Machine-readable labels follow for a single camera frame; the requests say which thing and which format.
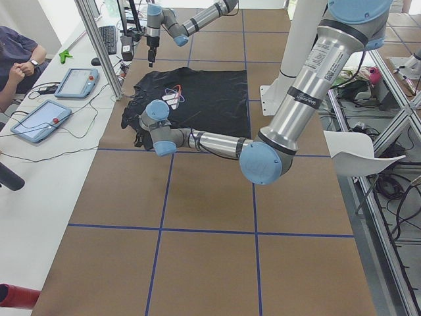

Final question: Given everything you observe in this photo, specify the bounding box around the red cylinder object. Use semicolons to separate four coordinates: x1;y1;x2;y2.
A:
1;284;41;309

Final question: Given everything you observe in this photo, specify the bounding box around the black keyboard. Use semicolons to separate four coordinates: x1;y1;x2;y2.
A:
98;25;117;55

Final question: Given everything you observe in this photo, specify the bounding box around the black printed t-shirt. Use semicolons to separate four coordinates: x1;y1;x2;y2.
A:
121;67;251;138

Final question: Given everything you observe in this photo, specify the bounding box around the aluminium frame post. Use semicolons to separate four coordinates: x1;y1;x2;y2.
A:
74;0;122;100

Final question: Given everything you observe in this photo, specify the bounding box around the near teach pendant tablet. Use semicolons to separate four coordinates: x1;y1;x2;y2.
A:
11;100;72;144

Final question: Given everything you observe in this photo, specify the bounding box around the seated person in blue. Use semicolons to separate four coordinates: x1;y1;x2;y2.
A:
1;26;48;113

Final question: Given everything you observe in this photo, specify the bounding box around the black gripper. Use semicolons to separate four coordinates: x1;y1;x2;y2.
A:
147;36;160;68
134;130;153;150

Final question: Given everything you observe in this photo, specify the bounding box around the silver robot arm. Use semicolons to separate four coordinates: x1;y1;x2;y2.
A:
138;1;392;185
146;0;238;68

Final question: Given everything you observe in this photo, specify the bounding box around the black computer mouse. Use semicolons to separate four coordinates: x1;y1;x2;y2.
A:
91;57;101;66

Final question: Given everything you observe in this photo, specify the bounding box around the green plastic clamp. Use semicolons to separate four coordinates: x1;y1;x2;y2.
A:
59;49;73;65

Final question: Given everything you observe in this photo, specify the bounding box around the teach pendant tablet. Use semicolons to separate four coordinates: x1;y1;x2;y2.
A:
11;100;72;144
54;68;99;99

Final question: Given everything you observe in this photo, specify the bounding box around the far teach pendant tablet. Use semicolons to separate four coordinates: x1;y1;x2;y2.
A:
54;68;99;99

